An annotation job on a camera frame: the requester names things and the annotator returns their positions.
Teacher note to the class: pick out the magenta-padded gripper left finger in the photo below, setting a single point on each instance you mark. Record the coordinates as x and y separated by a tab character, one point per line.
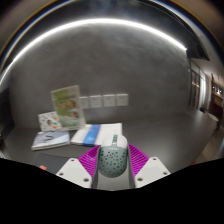
75	171

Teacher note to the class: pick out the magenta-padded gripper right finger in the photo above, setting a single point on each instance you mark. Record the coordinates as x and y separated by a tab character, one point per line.
151	170

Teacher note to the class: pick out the green and white perforated mouse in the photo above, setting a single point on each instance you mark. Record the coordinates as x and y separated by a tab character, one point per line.
112	160

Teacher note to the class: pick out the grey patterned book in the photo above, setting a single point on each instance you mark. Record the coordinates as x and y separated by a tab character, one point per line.
50	139

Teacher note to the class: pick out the white book with blue band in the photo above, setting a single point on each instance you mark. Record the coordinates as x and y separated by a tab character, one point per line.
108	130

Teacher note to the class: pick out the small white sticker card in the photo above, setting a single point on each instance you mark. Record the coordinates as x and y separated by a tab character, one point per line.
48	121

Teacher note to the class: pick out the green menu card stand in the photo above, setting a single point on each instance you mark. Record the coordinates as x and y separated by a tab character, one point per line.
67	106

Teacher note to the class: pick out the dark-framed window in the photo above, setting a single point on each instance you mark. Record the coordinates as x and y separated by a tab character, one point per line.
196	86

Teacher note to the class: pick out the white LED light strip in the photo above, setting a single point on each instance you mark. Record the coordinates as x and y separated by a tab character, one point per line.
100	20

